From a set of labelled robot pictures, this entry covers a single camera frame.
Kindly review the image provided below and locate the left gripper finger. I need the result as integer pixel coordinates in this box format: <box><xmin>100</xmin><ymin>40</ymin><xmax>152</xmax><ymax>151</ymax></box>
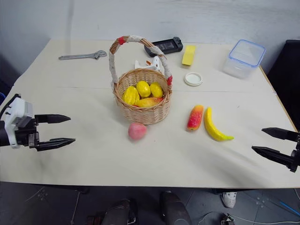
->
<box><xmin>35</xmin><ymin>114</ymin><xmax>71</xmax><ymax>125</ymax></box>
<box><xmin>36</xmin><ymin>138</ymin><xmax>76</xmax><ymax>152</ymax></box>

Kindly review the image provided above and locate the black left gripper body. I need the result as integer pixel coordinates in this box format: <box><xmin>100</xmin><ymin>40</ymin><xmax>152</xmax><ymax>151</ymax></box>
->
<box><xmin>15</xmin><ymin>118</ymin><xmax>40</xmax><ymax>151</ymax></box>

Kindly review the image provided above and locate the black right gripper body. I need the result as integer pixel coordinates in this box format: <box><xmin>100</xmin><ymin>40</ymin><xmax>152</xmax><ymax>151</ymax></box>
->
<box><xmin>291</xmin><ymin>132</ymin><xmax>300</xmax><ymax>170</ymax></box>

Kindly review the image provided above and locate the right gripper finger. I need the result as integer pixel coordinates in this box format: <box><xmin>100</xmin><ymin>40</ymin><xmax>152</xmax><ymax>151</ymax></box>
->
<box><xmin>261</xmin><ymin>127</ymin><xmax>300</xmax><ymax>142</ymax></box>
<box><xmin>251</xmin><ymin>145</ymin><xmax>297</xmax><ymax>173</ymax></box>

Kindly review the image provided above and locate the white toy behind basket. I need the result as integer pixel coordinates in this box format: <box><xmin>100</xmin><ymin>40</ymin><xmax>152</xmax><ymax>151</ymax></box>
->
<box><xmin>134</xmin><ymin>56</ymin><xmax>165</xmax><ymax>73</ymax></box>

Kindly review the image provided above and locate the beige table cover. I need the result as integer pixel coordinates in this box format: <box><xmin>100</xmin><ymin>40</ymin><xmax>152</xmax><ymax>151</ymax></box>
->
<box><xmin>0</xmin><ymin>38</ymin><xmax>300</xmax><ymax>189</ymax></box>

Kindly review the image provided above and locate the blue rod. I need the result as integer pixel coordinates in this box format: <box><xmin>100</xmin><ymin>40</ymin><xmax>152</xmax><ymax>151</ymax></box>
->
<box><xmin>278</xmin><ymin>199</ymin><xmax>300</xmax><ymax>217</ymax></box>

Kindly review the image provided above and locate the white shoe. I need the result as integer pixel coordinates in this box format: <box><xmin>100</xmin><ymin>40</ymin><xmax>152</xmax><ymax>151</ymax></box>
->
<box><xmin>221</xmin><ymin>191</ymin><xmax>238</xmax><ymax>209</ymax></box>

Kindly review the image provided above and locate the yellow banana toy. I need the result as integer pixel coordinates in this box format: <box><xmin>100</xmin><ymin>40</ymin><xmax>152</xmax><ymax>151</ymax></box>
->
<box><xmin>203</xmin><ymin>107</ymin><xmax>235</xmax><ymax>142</ymax></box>

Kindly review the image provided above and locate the silver adjustable wrench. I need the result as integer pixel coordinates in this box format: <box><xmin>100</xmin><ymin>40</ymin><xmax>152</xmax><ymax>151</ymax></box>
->
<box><xmin>58</xmin><ymin>49</ymin><xmax>108</xmax><ymax>61</ymax></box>

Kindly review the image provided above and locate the yellow lemon toy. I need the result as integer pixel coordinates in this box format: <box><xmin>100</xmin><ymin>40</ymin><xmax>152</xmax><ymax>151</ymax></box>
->
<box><xmin>136</xmin><ymin>80</ymin><xmax>151</xmax><ymax>98</ymax></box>
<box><xmin>150</xmin><ymin>82</ymin><xmax>164</xmax><ymax>98</ymax></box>
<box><xmin>122</xmin><ymin>86</ymin><xmax>141</xmax><ymax>106</ymax></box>

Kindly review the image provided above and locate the pink peach toy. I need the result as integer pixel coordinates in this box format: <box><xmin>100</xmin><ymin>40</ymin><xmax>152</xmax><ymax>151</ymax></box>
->
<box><xmin>127</xmin><ymin>122</ymin><xmax>148</xmax><ymax>141</ymax></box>

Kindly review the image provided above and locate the clear container with blue lid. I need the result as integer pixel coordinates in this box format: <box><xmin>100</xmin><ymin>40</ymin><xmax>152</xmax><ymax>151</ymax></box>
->
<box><xmin>222</xmin><ymin>39</ymin><xmax>267</xmax><ymax>79</ymax></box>

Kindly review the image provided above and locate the red yellow mango toy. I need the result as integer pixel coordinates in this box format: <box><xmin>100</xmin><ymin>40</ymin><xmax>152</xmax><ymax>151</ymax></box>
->
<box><xmin>187</xmin><ymin>105</ymin><xmax>204</xmax><ymax>132</ymax></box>

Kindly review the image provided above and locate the dark rounded shape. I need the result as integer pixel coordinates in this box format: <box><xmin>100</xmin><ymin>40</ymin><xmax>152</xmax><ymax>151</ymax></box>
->
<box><xmin>102</xmin><ymin>198</ymin><xmax>138</xmax><ymax>225</ymax></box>

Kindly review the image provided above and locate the orange yellow mango toy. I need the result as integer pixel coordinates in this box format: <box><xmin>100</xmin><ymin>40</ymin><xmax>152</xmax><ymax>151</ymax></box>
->
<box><xmin>135</xmin><ymin>97</ymin><xmax>164</xmax><ymax>108</ymax></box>

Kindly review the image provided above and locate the white round lid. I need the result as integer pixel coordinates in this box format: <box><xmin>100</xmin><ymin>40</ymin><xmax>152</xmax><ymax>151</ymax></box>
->
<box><xmin>183</xmin><ymin>72</ymin><xmax>203</xmax><ymax>87</ymax></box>

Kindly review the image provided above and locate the yellow sponge block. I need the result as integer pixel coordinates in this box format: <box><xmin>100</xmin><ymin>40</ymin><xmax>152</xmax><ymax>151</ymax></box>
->
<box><xmin>181</xmin><ymin>45</ymin><xmax>196</xmax><ymax>68</ymax></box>

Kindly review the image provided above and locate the black handheld game console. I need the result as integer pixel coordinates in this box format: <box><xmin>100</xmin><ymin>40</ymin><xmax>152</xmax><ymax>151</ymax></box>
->
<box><xmin>143</xmin><ymin>37</ymin><xmax>184</xmax><ymax>57</ymax></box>

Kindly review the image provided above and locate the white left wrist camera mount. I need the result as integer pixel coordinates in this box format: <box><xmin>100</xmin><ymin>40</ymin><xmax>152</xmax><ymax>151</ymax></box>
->
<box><xmin>0</xmin><ymin>93</ymin><xmax>35</xmax><ymax>150</ymax></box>

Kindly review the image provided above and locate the white floor cable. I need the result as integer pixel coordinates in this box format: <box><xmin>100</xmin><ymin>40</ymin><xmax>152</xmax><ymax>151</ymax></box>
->
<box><xmin>198</xmin><ymin>210</ymin><xmax>300</xmax><ymax>225</ymax></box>

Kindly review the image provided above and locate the wicker basket with handle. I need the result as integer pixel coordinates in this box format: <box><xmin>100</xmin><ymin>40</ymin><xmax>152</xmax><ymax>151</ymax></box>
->
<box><xmin>108</xmin><ymin>34</ymin><xmax>174</xmax><ymax>126</ymax></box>

